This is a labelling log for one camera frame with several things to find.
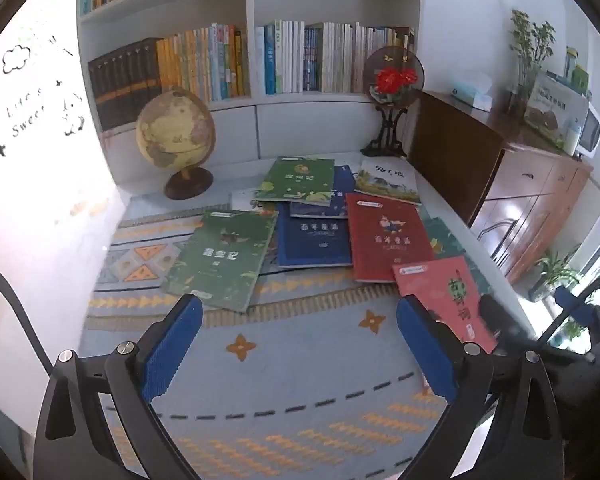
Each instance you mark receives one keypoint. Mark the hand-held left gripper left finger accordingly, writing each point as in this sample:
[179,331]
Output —
[172,345]

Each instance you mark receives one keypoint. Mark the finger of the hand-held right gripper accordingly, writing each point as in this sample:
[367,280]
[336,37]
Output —
[505,322]
[572,305]

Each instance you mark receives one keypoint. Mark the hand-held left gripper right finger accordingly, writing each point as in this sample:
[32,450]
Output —
[425,350]

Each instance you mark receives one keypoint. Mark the pink book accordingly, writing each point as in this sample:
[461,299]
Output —
[440,285]

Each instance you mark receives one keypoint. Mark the green book with beetle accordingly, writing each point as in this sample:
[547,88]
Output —
[220,260]

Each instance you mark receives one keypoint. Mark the white book with pond scene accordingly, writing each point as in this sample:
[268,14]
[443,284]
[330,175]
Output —
[385,180]

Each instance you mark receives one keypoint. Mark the green book with caterpillar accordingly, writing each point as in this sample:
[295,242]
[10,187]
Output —
[297,180]

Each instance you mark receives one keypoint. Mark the row of black books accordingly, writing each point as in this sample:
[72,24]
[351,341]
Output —
[122,82]

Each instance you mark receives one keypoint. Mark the row of yellow books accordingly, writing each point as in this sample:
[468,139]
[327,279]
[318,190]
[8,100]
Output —
[205,65]

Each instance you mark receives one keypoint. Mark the potted floor plant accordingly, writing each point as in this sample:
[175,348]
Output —
[555,270]

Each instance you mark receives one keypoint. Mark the teal green book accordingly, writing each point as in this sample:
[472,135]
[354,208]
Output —
[442,240]

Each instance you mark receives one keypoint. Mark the patterned blue mat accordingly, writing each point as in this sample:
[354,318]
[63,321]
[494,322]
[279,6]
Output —
[290,360]

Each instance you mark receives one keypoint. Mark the red book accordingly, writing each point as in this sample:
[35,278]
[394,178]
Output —
[385,235]

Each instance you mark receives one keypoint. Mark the large blue book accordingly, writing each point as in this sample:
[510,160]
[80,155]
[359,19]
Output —
[312,235]

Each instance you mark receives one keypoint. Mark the brown wooden cabinet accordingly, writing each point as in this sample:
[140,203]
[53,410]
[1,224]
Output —
[455,160]

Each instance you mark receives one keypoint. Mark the white appliance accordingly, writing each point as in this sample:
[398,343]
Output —
[592,130]

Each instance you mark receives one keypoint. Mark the green and white printed box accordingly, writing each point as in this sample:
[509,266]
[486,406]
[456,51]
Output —
[555,110]

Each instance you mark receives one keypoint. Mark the yellow globe on wooden base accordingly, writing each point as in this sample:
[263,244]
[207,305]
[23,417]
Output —
[172,130]

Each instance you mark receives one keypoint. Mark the small green boxes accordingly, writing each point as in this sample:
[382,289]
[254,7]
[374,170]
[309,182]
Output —
[577,77]

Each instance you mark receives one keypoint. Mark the tissue box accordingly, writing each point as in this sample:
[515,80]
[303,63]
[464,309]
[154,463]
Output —
[472,94]

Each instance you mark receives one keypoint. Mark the green plant in vase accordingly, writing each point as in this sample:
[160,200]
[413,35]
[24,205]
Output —
[530,45]

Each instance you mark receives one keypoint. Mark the round fan ornament on stand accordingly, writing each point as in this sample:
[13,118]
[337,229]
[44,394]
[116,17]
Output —
[392,77]

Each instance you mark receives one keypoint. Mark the white bookshelf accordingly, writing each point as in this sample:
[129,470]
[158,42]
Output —
[250,0]

